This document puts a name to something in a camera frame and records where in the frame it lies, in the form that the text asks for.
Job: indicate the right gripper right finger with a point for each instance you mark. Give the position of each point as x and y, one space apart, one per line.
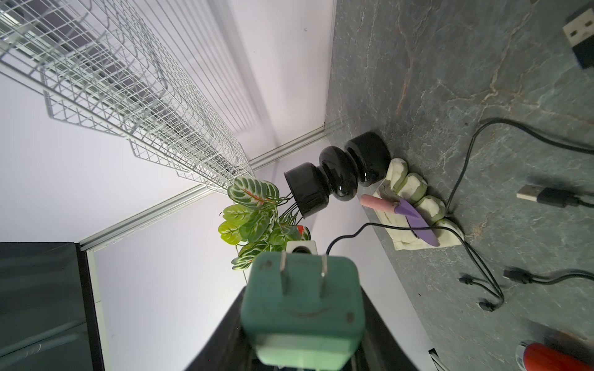
378 349

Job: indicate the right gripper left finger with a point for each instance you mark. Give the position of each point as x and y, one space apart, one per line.
228 348

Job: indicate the green charger cube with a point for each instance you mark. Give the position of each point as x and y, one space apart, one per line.
303 311

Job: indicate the red electric shaver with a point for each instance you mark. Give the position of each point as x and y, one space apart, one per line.
538 357

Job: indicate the cream hand-shaped holder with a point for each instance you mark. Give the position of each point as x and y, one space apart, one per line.
401 183

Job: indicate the potted green plant black vase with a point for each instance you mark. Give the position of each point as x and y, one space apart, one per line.
260 219

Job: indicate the long white wire shelf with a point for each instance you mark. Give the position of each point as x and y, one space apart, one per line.
99 66

